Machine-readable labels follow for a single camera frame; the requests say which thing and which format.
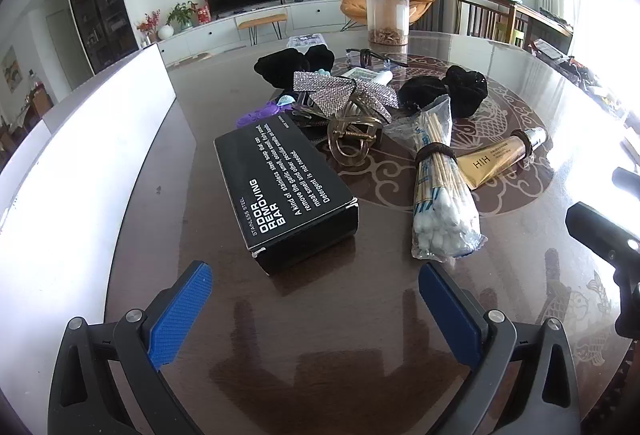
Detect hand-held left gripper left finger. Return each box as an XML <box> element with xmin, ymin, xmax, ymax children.
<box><xmin>47</xmin><ymin>260</ymin><xmax>214</xmax><ymax>435</ymax></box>

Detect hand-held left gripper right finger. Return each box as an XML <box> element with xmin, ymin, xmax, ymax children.
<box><xmin>417</xmin><ymin>260</ymin><xmax>581</xmax><ymax>435</ymax></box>

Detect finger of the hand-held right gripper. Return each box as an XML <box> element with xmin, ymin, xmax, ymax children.
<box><xmin>565</xmin><ymin>202</ymin><xmax>640</xmax><ymax>268</ymax></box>
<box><xmin>612</xmin><ymin>167</ymin><xmax>640</xmax><ymax>192</ymax></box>

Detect bag of cotton swabs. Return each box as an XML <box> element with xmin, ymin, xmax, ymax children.
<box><xmin>382</xmin><ymin>95</ymin><xmax>488</xmax><ymax>263</ymax></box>

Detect gold cosmetic tube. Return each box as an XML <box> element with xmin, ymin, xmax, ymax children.
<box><xmin>456</xmin><ymin>127</ymin><xmax>549</xmax><ymax>191</ymax></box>

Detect brown hair tie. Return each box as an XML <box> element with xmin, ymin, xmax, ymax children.
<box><xmin>414</xmin><ymin>142</ymin><xmax>458</xmax><ymax>166</ymax></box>

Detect black printed cardboard box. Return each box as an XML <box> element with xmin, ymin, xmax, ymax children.
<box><xmin>214</xmin><ymin>112</ymin><xmax>360</xmax><ymax>277</ymax></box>

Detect black velvet scrunchie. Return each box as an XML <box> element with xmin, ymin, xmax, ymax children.
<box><xmin>444</xmin><ymin>65</ymin><xmax>489</xmax><ymax>119</ymax></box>
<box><xmin>399</xmin><ymin>76</ymin><xmax>451</xmax><ymax>114</ymax></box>
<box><xmin>305</xmin><ymin>45</ymin><xmax>335</xmax><ymax>73</ymax></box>
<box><xmin>254</xmin><ymin>48</ymin><xmax>312</xmax><ymax>88</ymax></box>

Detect clear amber claw hair clip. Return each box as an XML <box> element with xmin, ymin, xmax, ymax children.
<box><xmin>327</xmin><ymin>102</ymin><xmax>385</xmax><ymax>166</ymax></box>

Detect purple plastic hair accessory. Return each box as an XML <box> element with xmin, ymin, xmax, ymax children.
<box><xmin>236</xmin><ymin>101</ymin><xmax>282</xmax><ymax>129</ymax></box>

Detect black metal hair clip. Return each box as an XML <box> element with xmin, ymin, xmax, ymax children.
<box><xmin>290</xmin><ymin>108</ymin><xmax>331</xmax><ymax>129</ymax></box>

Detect rhinestone bow hair clip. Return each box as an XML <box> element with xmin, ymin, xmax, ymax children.
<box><xmin>292</xmin><ymin>71</ymin><xmax>401</xmax><ymax>122</ymax></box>

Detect wooden sideboard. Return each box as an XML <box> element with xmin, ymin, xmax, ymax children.
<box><xmin>510</xmin><ymin>2</ymin><xmax>574</xmax><ymax>57</ymax></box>

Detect white partition panel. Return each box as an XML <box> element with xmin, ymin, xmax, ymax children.
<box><xmin>0</xmin><ymin>42</ymin><xmax>194</xmax><ymax>416</ymax></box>

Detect dark wooden chair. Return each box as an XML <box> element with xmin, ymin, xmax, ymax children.
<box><xmin>456</xmin><ymin>0</ymin><xmax>517</xmax><ymax>42</ymax></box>

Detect white power adapter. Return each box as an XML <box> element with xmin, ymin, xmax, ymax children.
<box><xmin>340</xmin><ymin>68</ymin><xmax>394</xmax><ymax>87</ymax></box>

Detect red flowers in white vase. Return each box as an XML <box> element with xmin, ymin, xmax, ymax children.
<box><xmin>136</xmin><ymin>11</ymin><xmax>175</xmax><ymax>43</ymax></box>

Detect clear plastic jar black lid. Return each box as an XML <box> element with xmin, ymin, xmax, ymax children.
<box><xmin>366</xmin><ymin>0</ymin><xmax>411</xmax><ymax>47</ymax></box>

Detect bushy green potted plant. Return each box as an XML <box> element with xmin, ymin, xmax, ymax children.
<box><xmin>166</xmin><ymin>1</ymin><xmax>200</xmax><ymax>32</ymax></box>

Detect blue white printed packet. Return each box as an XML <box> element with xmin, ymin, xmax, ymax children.
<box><xmin>289</xmin><ymin>34</ymin><xmax>328</xmax><ymax>49</ymax></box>

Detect orange top bench stool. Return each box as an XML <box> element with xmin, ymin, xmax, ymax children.
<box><xmin>237</xmin><ymin>12</ymin><xmax>289</xmax><ymax>46</ymax></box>

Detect orange lounge chair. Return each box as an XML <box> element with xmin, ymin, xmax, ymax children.
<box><xmin>341</xmin><ymin>0</ymin><xmax>443</xmax><ymax>34</ymax></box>

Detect dark glass display cabinet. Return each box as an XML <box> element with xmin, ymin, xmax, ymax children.
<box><xmin>63</xmin><ymin>0</ymin><xmax>140</xmax><ymax>76</ymax></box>

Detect white television cabinet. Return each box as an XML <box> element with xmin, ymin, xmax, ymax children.
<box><xmin>157</xmin><ymin>0</ymin><xmax>351</xmax><ymax>67</ymax></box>

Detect black frame glasses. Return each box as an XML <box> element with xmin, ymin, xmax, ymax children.
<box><xmin>345</xmin><ymin>48</ymin><xmax>409</xmax><ymax>69</ymax></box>

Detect framed wall painting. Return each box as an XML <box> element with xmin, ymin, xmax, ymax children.
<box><xmin>1</xmin><ymin>46</ymin><xmax>24</xmax><ymax>92</ymax></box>

